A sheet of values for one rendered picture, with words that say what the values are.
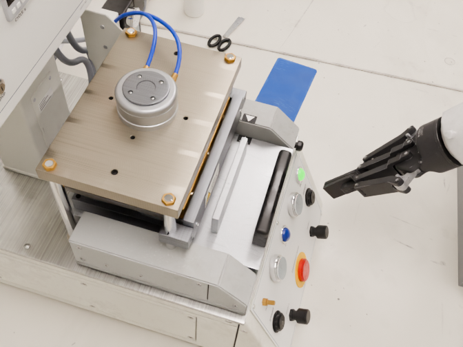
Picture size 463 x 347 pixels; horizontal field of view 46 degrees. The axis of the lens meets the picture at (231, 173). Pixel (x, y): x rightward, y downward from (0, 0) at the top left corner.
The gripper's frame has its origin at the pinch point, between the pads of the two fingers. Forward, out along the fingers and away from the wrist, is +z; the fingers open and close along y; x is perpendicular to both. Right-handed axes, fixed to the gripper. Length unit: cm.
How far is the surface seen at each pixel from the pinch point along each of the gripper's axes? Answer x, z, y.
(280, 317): 2.3, 7.6, 23.2
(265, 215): -12.7, -2.1, 18.1
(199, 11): -32, 35, -47
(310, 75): -4.8, 18.8, -39.6
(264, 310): -1.7, 6.4, 24.6
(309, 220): 3.0, 10.3, 2.1
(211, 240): -15.1, 4.8, 22.2
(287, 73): -8.9, 21.8, -37.9
